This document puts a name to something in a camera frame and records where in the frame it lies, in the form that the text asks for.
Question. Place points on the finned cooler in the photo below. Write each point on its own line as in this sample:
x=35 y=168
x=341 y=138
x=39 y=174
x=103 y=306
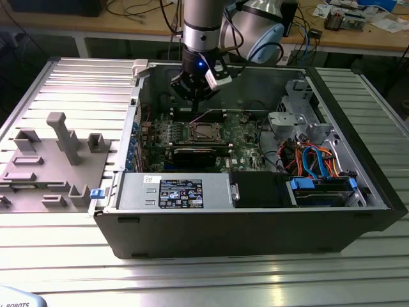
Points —
x=334 y=21

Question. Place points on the hard disk in blue carrier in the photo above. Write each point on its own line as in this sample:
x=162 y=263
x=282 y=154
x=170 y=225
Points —
x=319 y=196

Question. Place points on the grey parts rack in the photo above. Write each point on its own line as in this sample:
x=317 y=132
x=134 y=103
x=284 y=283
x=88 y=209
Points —
x=48 y=172

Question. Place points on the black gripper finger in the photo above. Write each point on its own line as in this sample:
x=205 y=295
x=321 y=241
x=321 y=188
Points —
x=183 y=86
x=207 y=92

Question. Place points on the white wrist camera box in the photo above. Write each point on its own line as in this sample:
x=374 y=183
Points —
x=217 y=81

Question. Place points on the black graphics card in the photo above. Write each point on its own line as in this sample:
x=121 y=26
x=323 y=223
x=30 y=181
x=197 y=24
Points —
x=195 y=158

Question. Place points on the metal drive cage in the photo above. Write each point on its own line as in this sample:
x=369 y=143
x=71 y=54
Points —
x=295 y=96

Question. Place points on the black power supply label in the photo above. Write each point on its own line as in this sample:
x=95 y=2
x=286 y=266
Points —
x=180 y=194

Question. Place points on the green motherboard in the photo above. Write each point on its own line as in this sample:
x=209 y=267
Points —
x=243 y=153

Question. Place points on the grey power supply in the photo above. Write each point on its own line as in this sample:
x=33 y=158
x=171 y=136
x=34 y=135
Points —
x=134 y=192

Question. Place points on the blue card clip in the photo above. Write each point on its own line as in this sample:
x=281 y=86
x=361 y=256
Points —
x=129 y=164
x=131 y=153
x=136 y=127
x=133 y=140

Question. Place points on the wooden desk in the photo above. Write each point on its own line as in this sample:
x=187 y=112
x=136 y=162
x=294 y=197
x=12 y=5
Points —
x=128 y=25

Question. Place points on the white papers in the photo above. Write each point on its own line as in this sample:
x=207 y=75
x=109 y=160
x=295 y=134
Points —
x=388 y=25

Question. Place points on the grey metal device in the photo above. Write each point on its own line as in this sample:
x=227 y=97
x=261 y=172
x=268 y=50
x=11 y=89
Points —
x=354 y=22

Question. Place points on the CPU socket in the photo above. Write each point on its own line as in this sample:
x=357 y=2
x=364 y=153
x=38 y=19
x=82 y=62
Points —
x=190 y=139

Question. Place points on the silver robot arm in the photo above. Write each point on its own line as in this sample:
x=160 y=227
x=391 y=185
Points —
x=201 y=19

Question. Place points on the grey metal cage bracket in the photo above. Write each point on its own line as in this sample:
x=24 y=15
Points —
x=282 y=121

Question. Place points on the blue case latch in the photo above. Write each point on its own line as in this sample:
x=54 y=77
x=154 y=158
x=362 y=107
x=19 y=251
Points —
x=96 y=193

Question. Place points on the black PC case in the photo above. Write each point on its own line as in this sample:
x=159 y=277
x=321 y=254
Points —
x=223 y=233

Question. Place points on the black monitor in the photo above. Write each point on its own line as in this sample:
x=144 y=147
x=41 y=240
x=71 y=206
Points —
x=57 y=8

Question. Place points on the blue box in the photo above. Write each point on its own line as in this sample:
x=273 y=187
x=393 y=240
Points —
x=378 y=4

